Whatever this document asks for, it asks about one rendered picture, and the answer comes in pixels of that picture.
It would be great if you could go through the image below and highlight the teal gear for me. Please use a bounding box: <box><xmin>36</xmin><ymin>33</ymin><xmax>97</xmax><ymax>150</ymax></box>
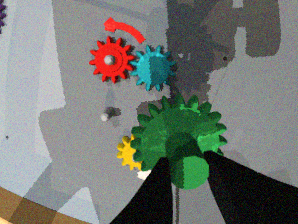
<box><xmin>129</xmin><ymin>44</ymin><xmax>177</xmax><ymax>91</ymax></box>

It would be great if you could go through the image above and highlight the red gear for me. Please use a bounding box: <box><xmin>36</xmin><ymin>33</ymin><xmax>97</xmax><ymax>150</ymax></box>
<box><xmin>88</xmin><ymin>36</ymin><xmax>136</xmax><ymax>83</ymax></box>

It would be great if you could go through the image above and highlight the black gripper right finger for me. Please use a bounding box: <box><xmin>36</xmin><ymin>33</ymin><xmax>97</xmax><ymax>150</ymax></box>
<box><xmin>202</xmin><ymin>151</ymin><xmax>298</xmax><ymax>224</ymax></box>

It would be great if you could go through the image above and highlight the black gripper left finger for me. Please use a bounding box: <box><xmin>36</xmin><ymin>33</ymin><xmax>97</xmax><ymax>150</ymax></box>
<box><xmin>110</xmin><ymin>156</ymin><xmax>173</xmax><ymax>224</ymax></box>

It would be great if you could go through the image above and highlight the white curved arrow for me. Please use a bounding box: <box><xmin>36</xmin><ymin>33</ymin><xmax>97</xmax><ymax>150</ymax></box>
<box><xmin>137</xmin><ymin>171</ymin><xmax>152</xmax><ymax>180</ymax></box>

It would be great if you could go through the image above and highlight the red curved arrow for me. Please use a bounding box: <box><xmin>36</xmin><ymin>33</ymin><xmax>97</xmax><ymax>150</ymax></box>
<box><xmin>104</xmin><ymin>16</ymin><xmax>145</xmax><ymax>43</ymax></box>

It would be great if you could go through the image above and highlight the purple gear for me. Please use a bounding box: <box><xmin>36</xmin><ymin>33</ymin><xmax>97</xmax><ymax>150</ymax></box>
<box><xmin>0</xmin><ymin>0</ymin><xmax>7</xmax><ymax>27</ymax></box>

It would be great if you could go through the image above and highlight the green gear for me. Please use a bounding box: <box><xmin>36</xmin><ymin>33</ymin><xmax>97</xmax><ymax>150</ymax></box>
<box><xmin>129</xmin><ymin>92</ymin><xmax>227</xmax><ymax>189</ymax></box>

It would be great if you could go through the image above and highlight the yellow gear with black stripe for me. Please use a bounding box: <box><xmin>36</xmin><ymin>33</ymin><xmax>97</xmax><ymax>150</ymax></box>
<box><xmin>117</xmin><ymin>135</ymin><xmax>142</xmax><ymax>172</ymax></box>

